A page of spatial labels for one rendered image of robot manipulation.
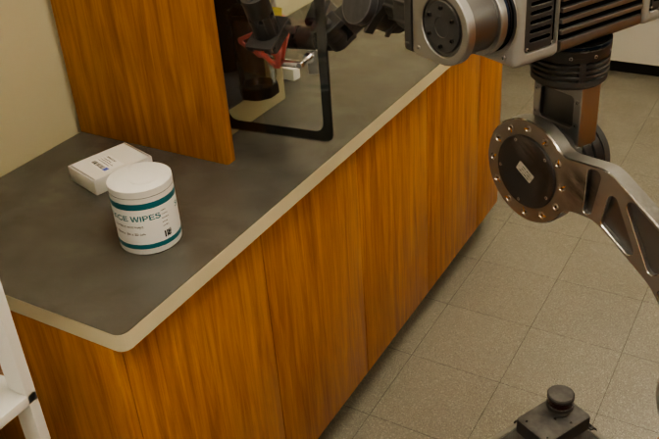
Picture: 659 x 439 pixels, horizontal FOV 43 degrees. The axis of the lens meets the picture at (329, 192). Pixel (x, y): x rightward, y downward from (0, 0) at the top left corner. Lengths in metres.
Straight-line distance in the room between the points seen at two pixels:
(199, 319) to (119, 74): 0.70
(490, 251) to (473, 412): 0.88
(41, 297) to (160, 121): 0.62
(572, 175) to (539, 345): 1.51
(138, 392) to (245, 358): 0.36
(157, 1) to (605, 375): 1.78
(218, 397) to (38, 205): 0.60
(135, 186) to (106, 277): 0.19
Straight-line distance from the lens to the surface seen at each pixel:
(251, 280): 1.89
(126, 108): 2.18
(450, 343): 2.90
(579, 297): 3.15
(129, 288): 1.65
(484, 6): 1.28
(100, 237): 1.84
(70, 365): 1.72
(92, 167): 2.05
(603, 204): 1.44
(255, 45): 1.82
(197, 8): 1.90
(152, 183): 1.68
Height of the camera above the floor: 1.87
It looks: 30 degrees down
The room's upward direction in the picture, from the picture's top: 4 degrees counter-clockwise
